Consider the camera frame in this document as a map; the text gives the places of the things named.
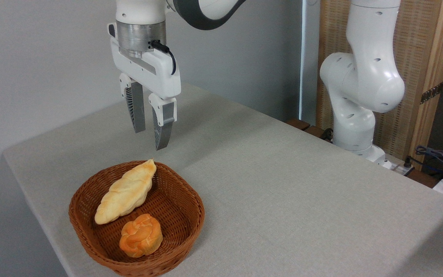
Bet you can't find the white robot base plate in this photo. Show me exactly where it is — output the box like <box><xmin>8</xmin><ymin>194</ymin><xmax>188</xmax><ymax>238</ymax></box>
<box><xmin>382</xmin><ymin>154</ymin><xmax>415</xmax><ymax>176</ymax></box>

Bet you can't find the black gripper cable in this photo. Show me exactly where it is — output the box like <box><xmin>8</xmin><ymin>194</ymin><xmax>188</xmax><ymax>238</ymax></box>
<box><xmin>150</xmin><ymin>40</ymin><xmax>177</xmax><ymax>75</ymax></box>

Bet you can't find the dark blue cable bundle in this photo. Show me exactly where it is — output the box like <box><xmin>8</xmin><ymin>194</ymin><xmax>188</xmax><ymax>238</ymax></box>
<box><xmin>415</xmin><ymin>145</ymin><xmax>443</xmax><ymax>181</ymax></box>

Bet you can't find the woven wooden frame screen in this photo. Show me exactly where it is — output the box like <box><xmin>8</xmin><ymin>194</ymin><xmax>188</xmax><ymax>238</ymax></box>
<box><xmin>316</xmin><ymin>0</ymin><xmax>443</xmax><ymax>170</ymax></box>

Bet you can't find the metal hinge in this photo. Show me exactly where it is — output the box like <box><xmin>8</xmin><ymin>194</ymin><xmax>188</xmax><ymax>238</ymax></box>
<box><xmin>420</xmin><ymin>82</ymin><xmax>443</xmax><ymax>105</ymax></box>

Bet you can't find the grey tablecloth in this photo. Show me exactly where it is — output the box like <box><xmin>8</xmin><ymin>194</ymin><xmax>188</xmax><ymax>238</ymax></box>
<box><xmin>2</xmin><ymin>83</ymin><xmax>443</xmax><ymax>277</ymax></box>

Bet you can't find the round orange bread roll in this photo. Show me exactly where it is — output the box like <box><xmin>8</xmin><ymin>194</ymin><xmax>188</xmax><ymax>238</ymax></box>
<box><xmin>119</xmin><ymin>214</ymin><xmax>163</xmax><ymax>258</ymax></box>

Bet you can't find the white vertical partition edge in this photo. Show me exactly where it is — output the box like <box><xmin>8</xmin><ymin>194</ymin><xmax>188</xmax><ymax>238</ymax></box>
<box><xmin>298</xmin><ymin>0</ymin><xmax>307</xmax><ymax>120</ymax></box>

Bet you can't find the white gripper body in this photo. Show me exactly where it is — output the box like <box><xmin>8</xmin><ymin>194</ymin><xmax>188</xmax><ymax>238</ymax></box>
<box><xmin>108</xmin><ymin>23</ymin><xmax>182</xmax><ymax>99</ymax></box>

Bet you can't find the brown wicker basket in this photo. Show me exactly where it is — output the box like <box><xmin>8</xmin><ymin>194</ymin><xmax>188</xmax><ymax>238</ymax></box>
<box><xmin>68</xmin><ymin>160</ymin><xmax>205</xmax><ymax>277</ymax></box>

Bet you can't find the long braided bread loaf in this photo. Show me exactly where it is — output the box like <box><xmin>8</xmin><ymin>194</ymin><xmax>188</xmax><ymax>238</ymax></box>
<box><xmin>94</xmin><ymin>159</ymin><xmax>157</xmax><ymax>225</ymax></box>

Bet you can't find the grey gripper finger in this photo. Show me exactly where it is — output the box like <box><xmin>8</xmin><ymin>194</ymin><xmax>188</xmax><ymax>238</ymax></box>
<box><xmin>119</xmin><ymin>73</ymin><xmax>145</xmax><ymax>133</ymax></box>
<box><xmin>148</xmin><ymin>93</ymin><xmax>177</xmax><ymax>150</ymax></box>

